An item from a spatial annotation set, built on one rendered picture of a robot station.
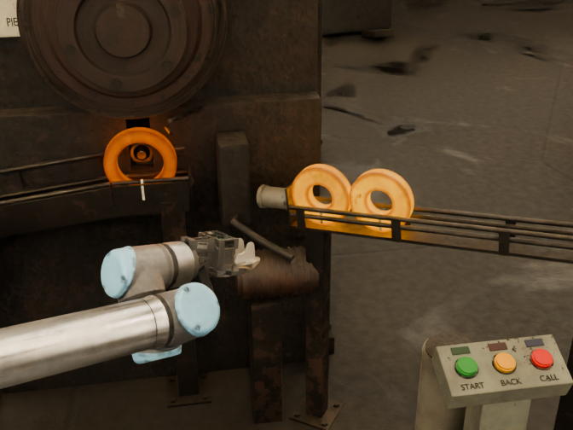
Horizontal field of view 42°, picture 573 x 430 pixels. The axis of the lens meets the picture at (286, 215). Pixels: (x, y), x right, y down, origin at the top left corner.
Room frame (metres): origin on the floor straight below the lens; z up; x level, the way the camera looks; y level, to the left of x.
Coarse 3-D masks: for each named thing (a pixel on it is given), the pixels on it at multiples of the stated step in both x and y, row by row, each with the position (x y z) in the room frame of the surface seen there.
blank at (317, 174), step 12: (312, 168) 1.65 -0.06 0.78; (324, 168) 1.64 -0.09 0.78; (300, 180) 1.66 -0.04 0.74; (312, 180) 1.65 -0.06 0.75; (324, 180) 1.63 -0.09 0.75; (336, 180) 1.62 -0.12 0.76; (300, 192) 1.66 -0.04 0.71; (312, 192) 1.68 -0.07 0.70; (336, 192) 1.62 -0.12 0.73; (348, 192) 1.61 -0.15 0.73; (300, 204) 1.66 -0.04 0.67; (312, 204) 1.65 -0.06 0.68; (324, 204) 1.66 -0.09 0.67; (336, 204) 1.62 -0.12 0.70; (348, 204) 1.61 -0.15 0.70; (336, 216) 1.62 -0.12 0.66
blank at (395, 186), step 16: (368, 176) 1.58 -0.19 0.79; (384, 176) 1.57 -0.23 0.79; (400, 176) 1.58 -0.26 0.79; (352, 192) 1.60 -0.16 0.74; (368, 192) 1.58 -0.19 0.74; (384, 192) 1.57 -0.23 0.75; (400, 192) 1.55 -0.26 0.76; (352, 208) 1.60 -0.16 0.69; (368, 208) 1.58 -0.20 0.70; (400, 208) 1.55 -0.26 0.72
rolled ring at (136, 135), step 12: (120, 132) 1.76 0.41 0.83; (132, 132) 1.74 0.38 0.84; (144, 132) 1.74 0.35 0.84; (156, 132) 1.76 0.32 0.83; (108, 144) 1.75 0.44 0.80; (120, 144) 1.74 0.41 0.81; (156, 144) 1.75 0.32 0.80; (168, 144) 1.75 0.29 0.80; (108, 156) 1.73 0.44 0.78; (168, 156) 1.75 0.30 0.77; (108, 168) 1.73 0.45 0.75; (168, 168) 1.75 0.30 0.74; (120, 180) 1.73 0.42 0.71
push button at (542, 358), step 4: (532, 352) 1.15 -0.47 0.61; (536, 352) 1.14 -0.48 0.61; (540, 352) 1.14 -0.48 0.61; (544, 352) 1.14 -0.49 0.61; (548, 352) 1.14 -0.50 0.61; (532, 356) 1.14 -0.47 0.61; (536, 356) 1.14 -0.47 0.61; (540, 356) 1.14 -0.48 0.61; (544, 356) 1.14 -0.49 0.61; (548, 356) 1.14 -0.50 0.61; (552, 356) 1.14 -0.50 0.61; (532, 360) 1.13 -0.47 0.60; (536, 360) 1.13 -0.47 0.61; (540, 360) 1.13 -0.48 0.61; (544, 360) 1.13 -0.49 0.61; (548, 360) 1.13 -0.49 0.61; (552, 360) 1.13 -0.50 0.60; (536, 364) 1.12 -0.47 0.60; (540, 364) 1.12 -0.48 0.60; (544, 364) 1.12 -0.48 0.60; (548, 364) 1.12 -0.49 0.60; (544, 368) 1.12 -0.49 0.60
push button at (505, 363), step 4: (504, 352) 1.14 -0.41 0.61; (496, 356) 1.14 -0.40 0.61; (500, 356) 1.13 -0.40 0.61; (504, 356) 1.13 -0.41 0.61; (508, 356) 1.13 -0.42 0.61; (496, 360) 1.13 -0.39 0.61; (500, 360) 1.13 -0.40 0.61; (504, 360) 1.13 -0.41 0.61; (508, 360) 1.13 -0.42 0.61; (512, 360) 1.13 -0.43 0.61; (496, 364) 1.12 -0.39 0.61; (500, 364) 1.12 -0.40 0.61; (504, 364) 1.12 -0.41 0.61; (508, 364) 1.12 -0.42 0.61; (512, 364) 1.12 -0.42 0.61; (500, 368) 1.11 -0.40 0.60; (504, 368) 1.11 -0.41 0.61; (508, 368) 1.11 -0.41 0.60; (512, 368) 1.11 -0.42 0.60; (504, 372) 1.11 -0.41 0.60; (508, 372) 1.11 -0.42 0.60
